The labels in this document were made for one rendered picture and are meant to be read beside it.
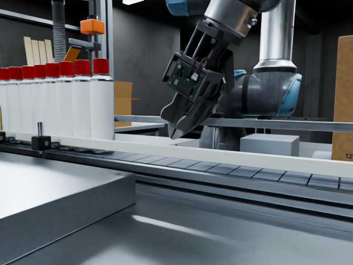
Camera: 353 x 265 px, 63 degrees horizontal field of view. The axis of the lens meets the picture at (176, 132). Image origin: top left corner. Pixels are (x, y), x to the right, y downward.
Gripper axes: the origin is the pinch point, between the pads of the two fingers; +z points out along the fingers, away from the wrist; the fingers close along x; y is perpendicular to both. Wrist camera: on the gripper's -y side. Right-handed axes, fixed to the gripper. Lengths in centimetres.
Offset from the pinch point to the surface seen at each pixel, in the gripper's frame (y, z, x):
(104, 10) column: -13.2, -11.1, -41.6
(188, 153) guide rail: 4.6, -0.1, 5.8
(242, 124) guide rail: -2.5, -7.6, 9.5
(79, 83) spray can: 2.9, 3.0, -24.8
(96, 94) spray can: 2.6, 2.7, -19.5
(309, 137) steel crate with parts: -574, 74, 1
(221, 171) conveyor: 3.8, -0.6, 12.0
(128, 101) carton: -147, 62, -120
